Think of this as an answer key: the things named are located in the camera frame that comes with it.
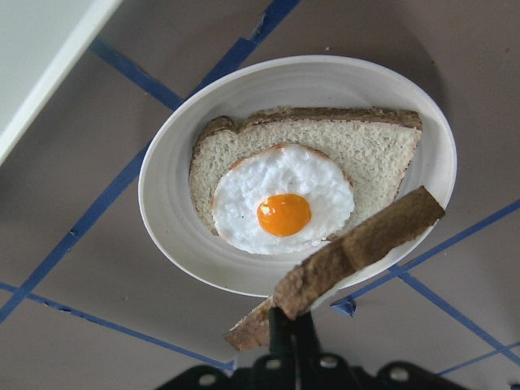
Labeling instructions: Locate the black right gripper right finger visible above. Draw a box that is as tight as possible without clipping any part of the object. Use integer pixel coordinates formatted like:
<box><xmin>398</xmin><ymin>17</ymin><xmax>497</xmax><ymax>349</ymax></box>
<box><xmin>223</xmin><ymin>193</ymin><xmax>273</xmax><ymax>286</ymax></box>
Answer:
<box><xmin>292</xmin><ymin>312</ymin><xmax>327</xmax><ymax>389</ymax></box>

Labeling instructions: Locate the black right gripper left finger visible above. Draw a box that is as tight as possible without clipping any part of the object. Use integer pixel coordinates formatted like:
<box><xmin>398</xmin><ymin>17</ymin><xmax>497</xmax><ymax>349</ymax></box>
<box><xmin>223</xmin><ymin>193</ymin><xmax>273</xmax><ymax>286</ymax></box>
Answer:
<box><xmin>266</xmin><ymin>308</ymin><xmax>297</xmax><ymax>389</ymax></box>

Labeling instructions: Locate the bread slice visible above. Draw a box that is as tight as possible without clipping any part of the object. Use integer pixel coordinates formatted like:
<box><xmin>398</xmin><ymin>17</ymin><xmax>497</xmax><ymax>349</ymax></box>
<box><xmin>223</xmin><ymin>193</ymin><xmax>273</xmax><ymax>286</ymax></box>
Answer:
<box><xmin>188</xmin><ymin>106</ymin><xmax>423</xmax><ymax>232</ymax></box>
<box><xmin>224</xmin><ymin>187</ymin><xmax>444</xmax><ymax>352</ymax></box>

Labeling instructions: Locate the cream round plate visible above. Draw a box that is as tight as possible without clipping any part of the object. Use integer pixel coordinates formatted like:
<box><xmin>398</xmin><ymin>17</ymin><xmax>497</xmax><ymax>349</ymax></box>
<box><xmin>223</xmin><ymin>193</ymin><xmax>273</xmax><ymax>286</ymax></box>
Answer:
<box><xmin>138</xmin><ymin>55</ymin><xmax>457</xmax><ymax>297</ymax></box>

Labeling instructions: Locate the fried egg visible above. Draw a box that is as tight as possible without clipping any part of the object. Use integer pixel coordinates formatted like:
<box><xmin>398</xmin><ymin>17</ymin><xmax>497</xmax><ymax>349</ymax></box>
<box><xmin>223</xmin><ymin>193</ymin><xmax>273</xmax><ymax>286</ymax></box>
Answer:
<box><xmin>211</xmin><ymin>144</ymin><xmax>355</xmax><ymax>255</ymax></box>

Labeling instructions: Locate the cream bear serving tray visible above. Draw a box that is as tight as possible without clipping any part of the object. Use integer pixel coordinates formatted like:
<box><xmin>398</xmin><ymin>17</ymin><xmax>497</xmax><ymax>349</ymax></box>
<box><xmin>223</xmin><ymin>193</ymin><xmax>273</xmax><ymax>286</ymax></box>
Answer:
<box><xmin>1</xmin><ymin>0</ymin><xmax>121</xmax><ymax>161</ymax></box>

